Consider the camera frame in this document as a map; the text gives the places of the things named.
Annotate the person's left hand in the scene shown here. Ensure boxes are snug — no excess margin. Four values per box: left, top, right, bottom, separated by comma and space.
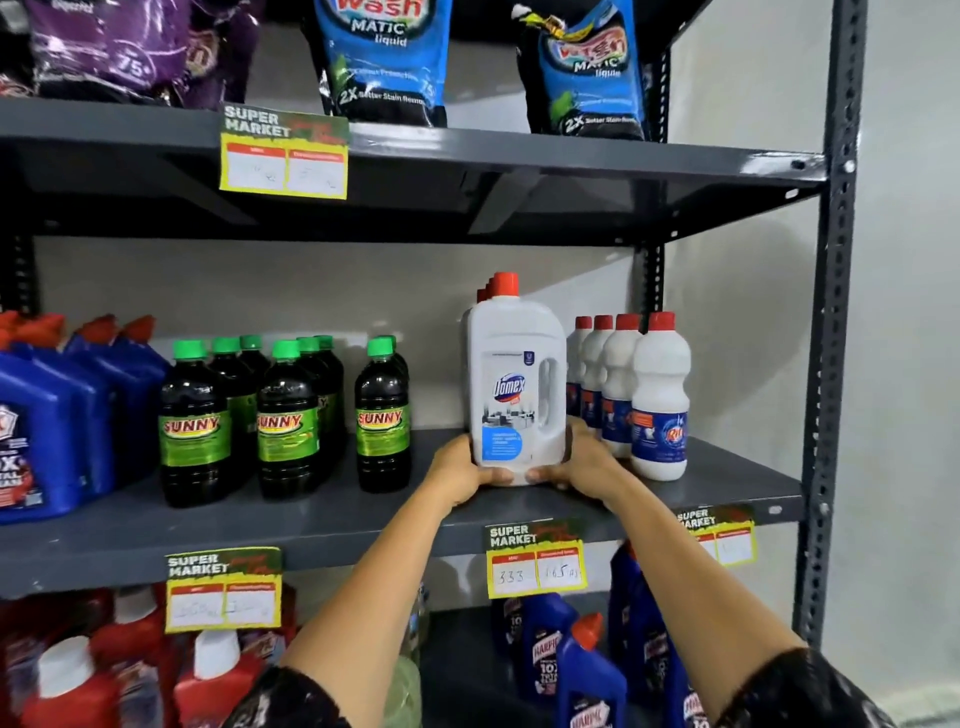
421, 433, 515, 516

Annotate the person's right hand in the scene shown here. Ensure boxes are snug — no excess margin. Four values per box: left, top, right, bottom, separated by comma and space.
524, 416, 639, 505

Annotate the small white bottle red cap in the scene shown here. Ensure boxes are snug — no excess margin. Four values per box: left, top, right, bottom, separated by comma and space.
566, 316, 594, 418
581, 314, 616, 433
599, 313, 643, 459
629, 311, 691, 482

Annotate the row of blue cleaner bottles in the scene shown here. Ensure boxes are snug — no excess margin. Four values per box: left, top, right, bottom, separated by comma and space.
491, 539, 710, 728
0, 311, 172, 524

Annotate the row of dark green-capped bottles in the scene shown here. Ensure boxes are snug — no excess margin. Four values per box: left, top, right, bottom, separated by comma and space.
158, 333, 412, 509

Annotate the grey metal shelf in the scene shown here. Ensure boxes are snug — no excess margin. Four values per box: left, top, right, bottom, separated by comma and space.
0, 0, 871, 728

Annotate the row of red cleaner bottles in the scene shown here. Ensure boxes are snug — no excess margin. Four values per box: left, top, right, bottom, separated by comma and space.
0, 584, 298, 728

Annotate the person's right forearm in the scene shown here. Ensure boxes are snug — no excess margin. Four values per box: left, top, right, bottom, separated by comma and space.
607, 476, 808, 721

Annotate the person's left forearm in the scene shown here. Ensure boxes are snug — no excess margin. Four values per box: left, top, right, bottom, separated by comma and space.
281, 483, 463, 721

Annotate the yellow green price tag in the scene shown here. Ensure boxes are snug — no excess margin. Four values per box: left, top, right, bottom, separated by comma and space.
218, 102, 351, 202
164, 546, 284, 635
674, 504, 759, 568
485, 519, 589, 600

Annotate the blue detergent refill pouch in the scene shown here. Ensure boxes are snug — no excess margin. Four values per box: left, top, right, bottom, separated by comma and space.
512, 0, 650, 142
303, 0, 454, 127

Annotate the dark detergent refill pouch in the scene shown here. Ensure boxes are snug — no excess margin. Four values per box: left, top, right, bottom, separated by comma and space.
183, 0, 264, 110

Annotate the purple detergent refill pouch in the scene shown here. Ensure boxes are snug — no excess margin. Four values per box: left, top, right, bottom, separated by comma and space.
22, 0, 193, 103

